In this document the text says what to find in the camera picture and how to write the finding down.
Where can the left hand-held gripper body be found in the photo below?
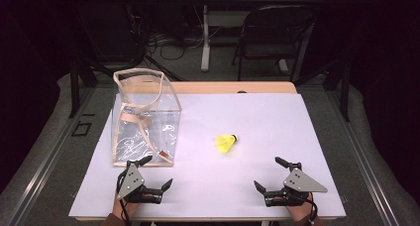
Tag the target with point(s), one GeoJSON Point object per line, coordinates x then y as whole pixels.
{"type": "Point", "coordinates": [131, 181]}

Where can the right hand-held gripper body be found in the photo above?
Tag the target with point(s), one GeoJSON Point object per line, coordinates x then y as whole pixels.
{"type": "Point", "coordinates": [302, 183]}

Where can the yellow shuttlecock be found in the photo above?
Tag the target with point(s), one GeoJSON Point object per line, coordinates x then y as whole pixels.
{"type": "Point", "coordinates": [224, 143]}

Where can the person's right hand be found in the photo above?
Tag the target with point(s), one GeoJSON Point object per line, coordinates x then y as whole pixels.
{"type": "Point", "coordinates": [298, 210]}

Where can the person's left hand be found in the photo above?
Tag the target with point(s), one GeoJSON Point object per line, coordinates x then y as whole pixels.
{"type": "Point", "coordinates": [127, 208]}

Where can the black folding chair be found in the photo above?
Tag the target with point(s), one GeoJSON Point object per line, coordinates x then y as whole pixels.
{"type": "Point", "coordinates": [274, 27]}

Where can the white-legged background table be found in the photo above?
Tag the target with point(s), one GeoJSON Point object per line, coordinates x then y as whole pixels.
{"type": "Point", "coordinates": [205, 37]}

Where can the aluminium floor rail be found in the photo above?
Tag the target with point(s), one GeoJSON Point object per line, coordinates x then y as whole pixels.
{"type": "Point", "coordinates": [49, 156]}
{"type": "Point", "coordinates": [363, 160]}

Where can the black metal stand post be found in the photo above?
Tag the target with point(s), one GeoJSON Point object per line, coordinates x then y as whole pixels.
{"type": "Point", "coordinates": [345, 93]}
{"type": "Point", "coordinates": [74, 87]}

